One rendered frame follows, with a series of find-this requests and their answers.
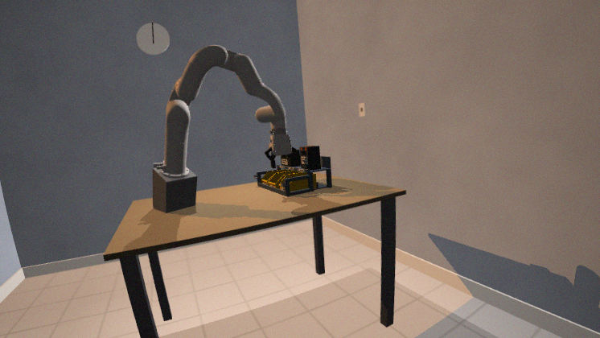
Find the grey slanted shelf rack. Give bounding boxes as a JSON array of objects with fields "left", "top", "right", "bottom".
[{"left": 253, "top": 156, "right": 332, "bottom": 196}]

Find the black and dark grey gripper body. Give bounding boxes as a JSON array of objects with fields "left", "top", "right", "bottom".
[{"left": 270, "top": 134, "right": 292, "bottom": 156}]

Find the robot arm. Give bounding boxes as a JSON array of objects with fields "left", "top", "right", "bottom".
[{"left": 154, "top": 45, "right": 287, "bottom": 178}]

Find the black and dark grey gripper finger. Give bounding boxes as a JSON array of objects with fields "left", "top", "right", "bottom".
[
  {"left": 265, "top": 147, "right": 276, "bottom": 168},
  {"left": 287, "top": 147, "right": 296, "bottom": 166}
]

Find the yellow bin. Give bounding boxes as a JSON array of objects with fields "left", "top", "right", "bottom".
[
  {"left": 280, "top": 172, "right": 317, "bottom": 192},
  {"left": 261, "top": 169, "right": 292, "bottom": 185},
  {"left": 269, "top": 171, "right": 303, "bottom": 189}
]

